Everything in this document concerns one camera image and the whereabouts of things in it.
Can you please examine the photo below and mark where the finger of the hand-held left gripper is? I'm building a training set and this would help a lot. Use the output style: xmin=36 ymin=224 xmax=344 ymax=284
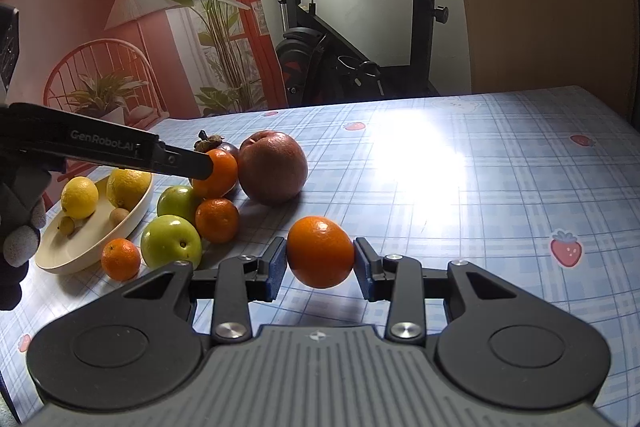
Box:
xmin=152 ymin=141 xmax=214 ymax=181

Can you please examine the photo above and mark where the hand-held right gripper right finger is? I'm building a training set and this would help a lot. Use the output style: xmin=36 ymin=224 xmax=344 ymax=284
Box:
xmin=354 ymin=237 xmax=518 ymax=342

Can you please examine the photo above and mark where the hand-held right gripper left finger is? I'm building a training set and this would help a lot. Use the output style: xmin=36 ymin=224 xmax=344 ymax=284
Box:
xmin=122 ymin=237 xmax=288 ymax=342

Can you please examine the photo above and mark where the green apple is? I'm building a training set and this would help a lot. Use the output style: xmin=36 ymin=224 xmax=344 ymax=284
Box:
xmin=140 ymin=214 xmax=203 ymax=270
xmin=156 ymin=185 xmax=201 ymax=228

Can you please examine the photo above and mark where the yellow lemon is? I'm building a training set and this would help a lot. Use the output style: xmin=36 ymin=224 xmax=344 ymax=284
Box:
xmin=61 ymin=176 xmax=100 ymax=220
xmin=106 ymin=168 xmax=152 ymax=212

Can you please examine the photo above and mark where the red apple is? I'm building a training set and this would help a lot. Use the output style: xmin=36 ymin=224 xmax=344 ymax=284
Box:
xmin=238 ymin=131 xmax=309 ymax=206

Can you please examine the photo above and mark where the cream round plate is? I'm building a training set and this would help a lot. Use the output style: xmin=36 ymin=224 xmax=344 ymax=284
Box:
xmin=34 ymin=174 xmax=155 ymax=276

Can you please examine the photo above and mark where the small orange tangerine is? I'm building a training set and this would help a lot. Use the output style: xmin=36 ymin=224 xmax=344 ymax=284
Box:
xmin=101 ymin=238 xmax=142 ymax=282

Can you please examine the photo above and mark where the person's left hand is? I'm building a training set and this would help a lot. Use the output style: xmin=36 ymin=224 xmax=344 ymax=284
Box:
xmin=0 ymin=167 xmax=53 ymax=311

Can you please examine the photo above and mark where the dark purple mangosteen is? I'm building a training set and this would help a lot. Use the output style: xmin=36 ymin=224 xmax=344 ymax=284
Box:
xmin=194 ymin=130 xmax=241 ymax=196

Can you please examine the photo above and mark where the blue plaid tablecloth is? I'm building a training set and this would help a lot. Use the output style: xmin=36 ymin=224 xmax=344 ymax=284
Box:
xmin=0 ymin=86 xmax=640 ymax=427

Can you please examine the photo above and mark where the black exercise bike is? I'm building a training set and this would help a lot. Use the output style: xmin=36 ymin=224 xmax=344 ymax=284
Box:
xmin=245 ymin=0 xmax=459 ymax=108

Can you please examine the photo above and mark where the wooden panel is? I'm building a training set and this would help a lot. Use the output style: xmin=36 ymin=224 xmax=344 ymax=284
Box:
xmin=444 ymin=0 xmax=634 ymax=118

